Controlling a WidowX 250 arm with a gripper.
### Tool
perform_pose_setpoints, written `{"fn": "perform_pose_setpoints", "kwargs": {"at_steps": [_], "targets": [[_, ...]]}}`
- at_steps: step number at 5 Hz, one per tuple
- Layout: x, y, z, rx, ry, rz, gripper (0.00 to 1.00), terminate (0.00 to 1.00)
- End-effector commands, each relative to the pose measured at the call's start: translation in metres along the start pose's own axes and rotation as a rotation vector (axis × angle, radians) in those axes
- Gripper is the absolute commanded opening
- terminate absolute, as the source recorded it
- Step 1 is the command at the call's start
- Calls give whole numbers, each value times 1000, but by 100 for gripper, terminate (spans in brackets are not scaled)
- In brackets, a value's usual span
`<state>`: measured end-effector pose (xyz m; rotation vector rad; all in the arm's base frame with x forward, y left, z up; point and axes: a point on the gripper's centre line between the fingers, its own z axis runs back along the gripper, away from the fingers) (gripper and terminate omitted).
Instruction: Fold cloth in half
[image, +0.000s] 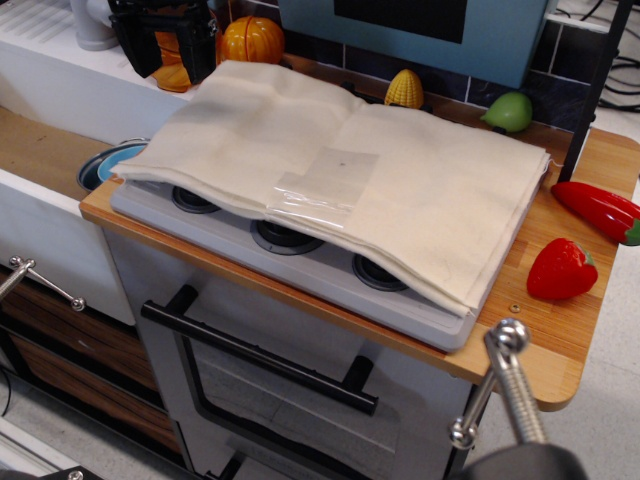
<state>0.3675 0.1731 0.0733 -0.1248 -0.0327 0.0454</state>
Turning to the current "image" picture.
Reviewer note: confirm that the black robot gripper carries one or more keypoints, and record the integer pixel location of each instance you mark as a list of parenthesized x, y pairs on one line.
[(193, 21)]

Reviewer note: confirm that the cream folded cloth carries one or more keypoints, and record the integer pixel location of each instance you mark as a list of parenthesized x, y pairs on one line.
[(439, 212)]

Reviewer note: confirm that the orange toy squash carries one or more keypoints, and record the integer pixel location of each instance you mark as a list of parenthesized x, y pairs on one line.
[(172, 76)]

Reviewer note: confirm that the white toy faucet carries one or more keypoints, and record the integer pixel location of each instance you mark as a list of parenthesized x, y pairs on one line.
[(94, 31)]

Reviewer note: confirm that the orange toy pumpkin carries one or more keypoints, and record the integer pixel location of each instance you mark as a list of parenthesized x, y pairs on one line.
[(253, 39)]

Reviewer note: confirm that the white toy sink counter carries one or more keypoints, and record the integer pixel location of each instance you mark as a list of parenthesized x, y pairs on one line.
[(60, 105)]

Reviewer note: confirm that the grey toy stove top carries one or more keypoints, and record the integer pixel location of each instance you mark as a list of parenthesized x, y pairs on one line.
[(312, 266)]

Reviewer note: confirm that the clear tape patch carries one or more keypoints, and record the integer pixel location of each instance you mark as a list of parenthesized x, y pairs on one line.
[(327, 192)]

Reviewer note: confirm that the yellow toy corn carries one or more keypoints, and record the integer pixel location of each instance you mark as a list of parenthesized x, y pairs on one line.
[(405, 90)]

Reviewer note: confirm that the metal clamp screw left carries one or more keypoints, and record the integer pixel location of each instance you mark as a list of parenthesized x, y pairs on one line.
[(23, 268)]

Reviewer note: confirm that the metal clamp screw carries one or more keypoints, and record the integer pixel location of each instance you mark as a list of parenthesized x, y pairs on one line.
[(23, 268), (504, 343)]

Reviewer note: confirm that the light blue microwave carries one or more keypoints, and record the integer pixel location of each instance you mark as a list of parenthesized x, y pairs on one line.
[(488, 40)]

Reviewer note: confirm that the wooden drawer cabinet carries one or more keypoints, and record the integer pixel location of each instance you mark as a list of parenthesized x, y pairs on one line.
[(90, 362)]

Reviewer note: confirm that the green toy pear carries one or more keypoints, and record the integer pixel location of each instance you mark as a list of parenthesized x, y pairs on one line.
[(511, 112)]

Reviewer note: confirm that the white toy oven door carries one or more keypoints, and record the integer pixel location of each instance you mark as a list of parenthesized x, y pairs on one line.
[(226, 407)]

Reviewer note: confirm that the black metal stand pole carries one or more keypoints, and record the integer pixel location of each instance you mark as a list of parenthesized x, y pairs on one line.
[(602, 70)]

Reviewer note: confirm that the metal clamp screw right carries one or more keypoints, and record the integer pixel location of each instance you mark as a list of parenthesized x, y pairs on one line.
[(504, 343)]

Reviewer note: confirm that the red toy strawberry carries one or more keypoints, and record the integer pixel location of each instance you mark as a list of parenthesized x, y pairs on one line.
[(562, 270)]

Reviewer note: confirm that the red toy chili pepper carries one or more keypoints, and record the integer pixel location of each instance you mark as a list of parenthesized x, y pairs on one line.
[(613, 215)]

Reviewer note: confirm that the black oven door handle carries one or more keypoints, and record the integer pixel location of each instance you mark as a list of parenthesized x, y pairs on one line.
[(349, 391)]

